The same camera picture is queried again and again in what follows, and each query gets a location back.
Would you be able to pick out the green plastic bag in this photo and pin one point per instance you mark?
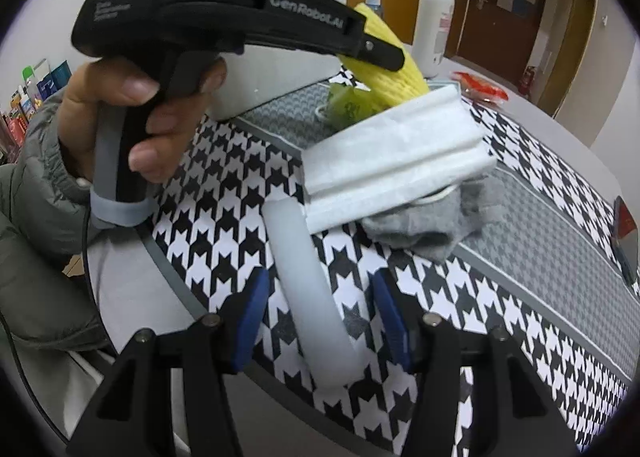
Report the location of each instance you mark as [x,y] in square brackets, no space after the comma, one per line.
[350,107]

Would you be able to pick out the person's left hand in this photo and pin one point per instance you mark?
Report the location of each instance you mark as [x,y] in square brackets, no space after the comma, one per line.
[100,107]

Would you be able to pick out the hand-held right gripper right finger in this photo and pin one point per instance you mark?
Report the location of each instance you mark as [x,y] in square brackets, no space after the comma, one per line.
[395,327]

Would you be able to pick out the grey cloth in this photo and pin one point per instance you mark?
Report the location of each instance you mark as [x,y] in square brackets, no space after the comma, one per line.
[425,229]

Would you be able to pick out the white foam tube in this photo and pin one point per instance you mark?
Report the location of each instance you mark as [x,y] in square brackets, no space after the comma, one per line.
[310,302]

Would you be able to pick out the person's left forearm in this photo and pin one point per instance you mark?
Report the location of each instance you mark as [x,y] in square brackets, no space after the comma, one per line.
[35,217]

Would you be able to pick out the red snack packet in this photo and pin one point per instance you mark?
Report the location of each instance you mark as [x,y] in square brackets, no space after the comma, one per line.
[480,87]

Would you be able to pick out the white pump bottle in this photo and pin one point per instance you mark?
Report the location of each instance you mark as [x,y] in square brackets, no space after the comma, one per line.
[432,22]

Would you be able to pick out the white paper towel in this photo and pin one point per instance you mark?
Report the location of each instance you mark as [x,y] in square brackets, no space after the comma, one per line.
[400,152]

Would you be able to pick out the houndstooth tablecloth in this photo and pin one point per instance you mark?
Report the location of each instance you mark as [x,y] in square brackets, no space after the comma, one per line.
[210,197]

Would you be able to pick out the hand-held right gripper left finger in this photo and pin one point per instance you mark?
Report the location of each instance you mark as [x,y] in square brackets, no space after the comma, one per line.
[250,322]

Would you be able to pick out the red fire extinguisher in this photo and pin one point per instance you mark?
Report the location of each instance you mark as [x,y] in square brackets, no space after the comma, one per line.
[526,82]

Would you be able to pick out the wooden side door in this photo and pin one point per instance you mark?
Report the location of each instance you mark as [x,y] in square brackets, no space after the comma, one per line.
[570,62]

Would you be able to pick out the row of colourful books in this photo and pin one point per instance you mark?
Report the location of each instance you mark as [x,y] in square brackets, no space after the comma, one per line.
[35,87]

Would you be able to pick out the white foam box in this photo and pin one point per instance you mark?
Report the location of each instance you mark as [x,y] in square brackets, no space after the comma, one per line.
[290,72]

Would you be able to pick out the dark brown door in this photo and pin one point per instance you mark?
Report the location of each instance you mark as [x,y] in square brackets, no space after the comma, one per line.
[500,37]

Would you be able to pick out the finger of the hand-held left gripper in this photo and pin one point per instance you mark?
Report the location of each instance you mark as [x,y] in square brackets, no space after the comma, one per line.
[380,54]

